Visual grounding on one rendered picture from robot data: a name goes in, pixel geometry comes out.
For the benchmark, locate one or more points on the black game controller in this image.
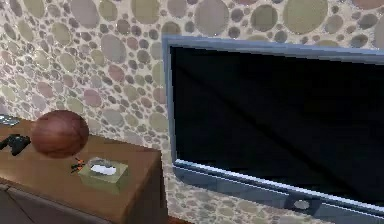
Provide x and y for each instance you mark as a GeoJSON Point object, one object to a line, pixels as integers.
{"type": "Point", "coordinates": [15, 143]}

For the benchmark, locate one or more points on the green tissue box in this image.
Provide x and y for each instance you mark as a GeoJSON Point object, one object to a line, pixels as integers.
{"type": "Point", "coordinates": [104, 173]}

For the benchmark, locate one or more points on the brown wooden cupboard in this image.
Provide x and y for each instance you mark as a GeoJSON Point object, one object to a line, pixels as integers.
{"type": "Point", "coordinates": [50, 186]}

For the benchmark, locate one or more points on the grey flat remote control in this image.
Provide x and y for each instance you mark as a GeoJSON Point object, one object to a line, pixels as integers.
{"type": "Point", "coordinates": [7, 120]}

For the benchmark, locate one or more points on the grey framed television set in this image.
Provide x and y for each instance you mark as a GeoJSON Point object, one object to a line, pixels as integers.
{"type": "Point", "coordinates": [276, 123]}

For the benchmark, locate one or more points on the small orange black keys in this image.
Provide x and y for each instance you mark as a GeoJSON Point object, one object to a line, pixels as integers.
{"type": "Point", "coordinates": [77, 165]}

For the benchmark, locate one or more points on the brown basketball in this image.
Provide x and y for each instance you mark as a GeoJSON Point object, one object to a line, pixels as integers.
{"type": "Point", "coordinates": [60, 133]}

